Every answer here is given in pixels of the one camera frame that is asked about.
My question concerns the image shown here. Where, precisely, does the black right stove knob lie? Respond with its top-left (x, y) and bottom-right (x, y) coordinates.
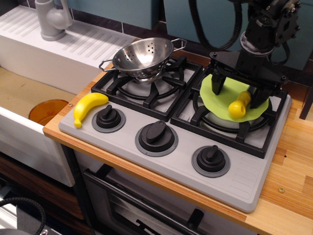
top-left (191, 145), bottom-right (230, 178)

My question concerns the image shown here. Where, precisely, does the steel colander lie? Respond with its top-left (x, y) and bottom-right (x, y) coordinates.
top-left (99, 37), bottom-right (187, 79)

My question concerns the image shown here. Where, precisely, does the black burner grate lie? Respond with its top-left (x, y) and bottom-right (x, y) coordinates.
top-left (91, 56), bottom-right (203, 121)
top-left (170, 66), bottom-right (292, 159)

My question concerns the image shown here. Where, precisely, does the black middle stove knob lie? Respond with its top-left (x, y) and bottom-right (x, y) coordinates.
top-left (135, 120), bottom-right (179, 157)

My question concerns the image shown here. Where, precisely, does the orange plastic cup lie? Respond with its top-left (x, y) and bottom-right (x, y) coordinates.
top-left (28, 99), bottom-right (68, 126)

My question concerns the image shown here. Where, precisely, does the grey toy stove top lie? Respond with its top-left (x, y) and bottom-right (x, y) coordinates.
top-left (58, 56), bottom-right (293, 213)

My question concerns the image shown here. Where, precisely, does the toy oven door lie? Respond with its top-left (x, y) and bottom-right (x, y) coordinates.
top-left (82, 164), bottom-right (253, 235)

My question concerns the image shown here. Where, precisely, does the white toy sink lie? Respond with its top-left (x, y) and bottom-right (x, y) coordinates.
top-left (0, 5), bottom-right (134, 187)

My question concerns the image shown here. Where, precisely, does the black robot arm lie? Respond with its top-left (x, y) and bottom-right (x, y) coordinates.
top-left (210, 0), bottom-right (301, 108)

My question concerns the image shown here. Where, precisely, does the black left stove knob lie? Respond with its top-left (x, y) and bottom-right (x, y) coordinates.
top-left (92, 105), bottom-right (126, 133)

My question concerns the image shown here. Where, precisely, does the black left burner grate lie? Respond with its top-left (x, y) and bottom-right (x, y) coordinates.
top-left (91, 56), bottom-right (203, 121)

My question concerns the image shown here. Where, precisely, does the black right burner grate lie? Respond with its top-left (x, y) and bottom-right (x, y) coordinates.
top-left (170, 66), bottom-right (292, 159)

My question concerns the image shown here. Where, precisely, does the black braided cable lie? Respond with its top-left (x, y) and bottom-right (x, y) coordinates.
top-left (188, 0), bottom-right (243, 50)

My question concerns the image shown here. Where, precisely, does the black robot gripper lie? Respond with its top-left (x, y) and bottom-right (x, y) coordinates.
top-left (210, 50), bottom-right (289, 109)

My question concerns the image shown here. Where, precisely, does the yellow toy squash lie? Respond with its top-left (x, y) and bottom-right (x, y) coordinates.
top-left (228, 91), bottom-right (251, 118)

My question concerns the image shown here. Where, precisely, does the grey toy faucet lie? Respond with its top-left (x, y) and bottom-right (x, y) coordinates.
top-left (35, 0), bottom-right (73, 41)

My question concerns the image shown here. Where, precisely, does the yellow toy banana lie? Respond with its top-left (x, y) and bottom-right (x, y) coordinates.
top-left (73, 93), bottom-right (109, 128)

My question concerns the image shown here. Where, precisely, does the black cable lower left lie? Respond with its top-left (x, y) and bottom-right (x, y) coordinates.
top-left (0, 197), bottom-right (46, 235)

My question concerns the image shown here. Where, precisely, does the black stove knob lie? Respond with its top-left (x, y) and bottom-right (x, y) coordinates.
top-left (191, 145), bottom-right (230, 178)
top-left (92, 105), bottom-right (126, 133)
top-left (135, 120), bottom-right (179, 157)

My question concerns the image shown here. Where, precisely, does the green plastic plate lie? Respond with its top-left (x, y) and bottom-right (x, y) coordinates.
top-left (200, 74), bottom-right (269, 122)

